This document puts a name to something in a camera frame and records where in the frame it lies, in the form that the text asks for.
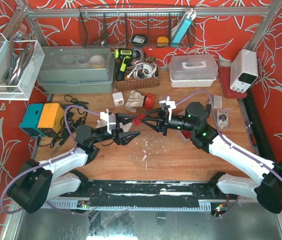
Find large red spring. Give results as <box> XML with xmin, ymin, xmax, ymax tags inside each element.
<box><xmin>132</xmin><ymin>114</ymin><xmax>147</xmax><ymax>126</ymax></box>

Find white peg board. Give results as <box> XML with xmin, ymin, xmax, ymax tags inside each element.
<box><xmin>96</xmin><ymin>108</ymin><xmax>110</xmax><ymax>129</ymax></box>

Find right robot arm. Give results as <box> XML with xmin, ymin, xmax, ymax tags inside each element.
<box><xmin>141</xmin><ymin>100</ymin><xmax>282</xmax><ymax>214</ymax></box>

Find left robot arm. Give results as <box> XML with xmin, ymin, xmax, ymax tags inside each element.
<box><xmin>5</xmin><ymin>112</ymin><xmax>140</xmax><ymax>214</ymax></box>

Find clear plastic spring bin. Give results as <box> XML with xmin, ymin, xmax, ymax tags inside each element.
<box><xmin>178</xmin><ymin>131</ymin><xmax>191</xmax><ymax>143</ymax></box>

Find red spring in bin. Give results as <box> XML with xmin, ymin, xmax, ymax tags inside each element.
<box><xmin>181</xmin><ymin>131</ymin><xmax>191</xmax><ymax>139</ymax></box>

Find red plastic block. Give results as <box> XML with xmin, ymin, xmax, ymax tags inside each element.
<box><xmin>143</xmin><ymin>93</ymin><xmax>155</xmax><ymax>110</ymax></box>

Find white power adapter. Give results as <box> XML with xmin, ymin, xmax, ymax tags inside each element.
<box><xmin>112</xmin><ymin>92</ymin><xmax>125</xmax><ymax>107</ymax></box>

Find beige work glove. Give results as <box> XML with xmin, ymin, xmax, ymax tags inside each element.
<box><xmin>125</xmin><ymin>90</ymin><xmax>146</xmax><ymax>113</ymax></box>

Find wicker basket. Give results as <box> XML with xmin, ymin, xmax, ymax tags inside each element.
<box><xmin>113</xmin><ymin>70</ymin><xmax>160</xmax><ymax>91</ymax></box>

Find white lidded storage box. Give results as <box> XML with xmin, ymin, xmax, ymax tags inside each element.
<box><xmin>169</xmin><ymin>54</ymin><xmax>218</xmax><ymax>88</ymax></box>

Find small metal plate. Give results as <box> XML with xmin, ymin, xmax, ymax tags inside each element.
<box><xmin>212</xmin><ymin>95</ymin><xmax>222</xmax><ymax>109</ymax></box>

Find packaged dial gauge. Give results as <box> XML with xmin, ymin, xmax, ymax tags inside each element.
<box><xmin>215</xmin><ymin>108</ymin><xmax>230</xmax><ymax>129</ymax></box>

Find yellow box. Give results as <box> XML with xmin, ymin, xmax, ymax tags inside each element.
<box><xmin>38</xmin><ymin>103</ymin><xmax>65</xmax><ymax>138</ymax></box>

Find yellow tape measure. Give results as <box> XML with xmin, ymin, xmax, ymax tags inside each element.
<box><xmin>157</xmin><ymin>36</ymin><xmax>169</xmax><ymax>48</ymax></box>

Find grey plastic toolbox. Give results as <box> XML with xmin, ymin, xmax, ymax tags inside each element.
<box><xmin>37</xmin><ymin>45</ymin><xmax>115</xmax><ymax>95</ymax></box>

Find red mat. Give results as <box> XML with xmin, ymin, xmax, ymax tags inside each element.
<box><xmin>217</xmin><ymin>65</ymin><xmax>248</xmax><ymax>99</ymax></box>

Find blue white book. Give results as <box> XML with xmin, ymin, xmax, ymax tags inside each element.
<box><xmin>171</xmin><ymin>8</ymin><xmax>197</xmax><ymax>47</ymax></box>

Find teal box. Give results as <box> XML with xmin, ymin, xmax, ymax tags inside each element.
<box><xmin>19</xmin><ymin>103</ymin><xmax>45</xmax><ymax>137</ymax></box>

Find white power supply unit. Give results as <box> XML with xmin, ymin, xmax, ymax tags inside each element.
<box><xmin>229</xmin><ymin>49</ymin><xmax>258</xmax><ymax>94</ymax></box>

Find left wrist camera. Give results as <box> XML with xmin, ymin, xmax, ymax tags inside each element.
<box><xmin>107</xmin><ymin>112</ymin><xmax>117</xmax><ymax>134</ymax></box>

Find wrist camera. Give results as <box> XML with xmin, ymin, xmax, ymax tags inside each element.
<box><xmin>159</xmin><ymin>95</ymin><xmax>176</xmax><ymax>120</ymax></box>
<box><xmin>107</xmin><ymin>112</ymin><xmax>117</xmax><ymax>134</ymax></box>

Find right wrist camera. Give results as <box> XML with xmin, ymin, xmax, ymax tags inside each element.
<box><xmin>159</xmin><ymin>95</ymin><xmax>176</xmax><ymax>120</ymax></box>

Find black power cable bundle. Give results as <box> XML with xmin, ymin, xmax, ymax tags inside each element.
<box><xmin>37</xmin><ymin>94</ymin><xmax>90</xmax><ymax>156</ymax></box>

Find white cables in basket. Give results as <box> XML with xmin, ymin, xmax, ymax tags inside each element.
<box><xmin>128</xmin><ymin>62</ymin><xmax>158</xmax><ymax>80</ymax></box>

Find green cordless drill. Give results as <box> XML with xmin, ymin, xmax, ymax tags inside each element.
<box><xmin>114</xmin><ymin>48</ymin><xmax>142</xmax><ymax>82</ymax></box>

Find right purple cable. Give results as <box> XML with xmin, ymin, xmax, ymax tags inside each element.
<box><xmin>173</xmin><ymin>89</ymin><xmax>282</xmax><ymax>218</ymax></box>

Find purple cable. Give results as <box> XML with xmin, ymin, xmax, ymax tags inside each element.
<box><xmin>173</xmin><ymin>89</ymin><xmax>282</xmax><ymax>218</ymax></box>
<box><xmin>0</xmin><ymin>104</ymin><xmax>106</xmax><ymax>216</ymax></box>

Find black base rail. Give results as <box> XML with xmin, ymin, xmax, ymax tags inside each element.
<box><xmin>61</xmin><ymin>180</ymin><xmax>235</xmax><ymax>209</ymax></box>

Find black wire shelf basket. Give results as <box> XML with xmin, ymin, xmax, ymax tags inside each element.
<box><xmin>78</xmin><ymin>4</ymin><xmax>195</xmax><ymax>48</ymax></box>

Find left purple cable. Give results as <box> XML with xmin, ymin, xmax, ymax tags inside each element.
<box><xmin>0</xmin><ymin>104</ymin><xmax>106</xmax><ymax>216</ymax></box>

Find clear acrylic wall bin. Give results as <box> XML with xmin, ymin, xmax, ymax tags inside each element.
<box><xmin>0</xmin><ymin>34</ymin><xmax>45</xmax><ymax>101</ymax></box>

